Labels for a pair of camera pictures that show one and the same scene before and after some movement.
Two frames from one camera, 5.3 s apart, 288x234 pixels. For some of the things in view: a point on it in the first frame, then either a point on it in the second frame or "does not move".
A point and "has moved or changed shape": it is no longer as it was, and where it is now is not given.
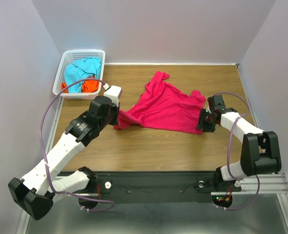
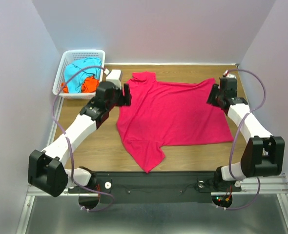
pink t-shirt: x=162 y=105 has moved or changed shape
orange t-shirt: x=90 y=86 does not move
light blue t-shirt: x=85 y=68 does not move
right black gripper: x=200 y=122 → x=216 y=88
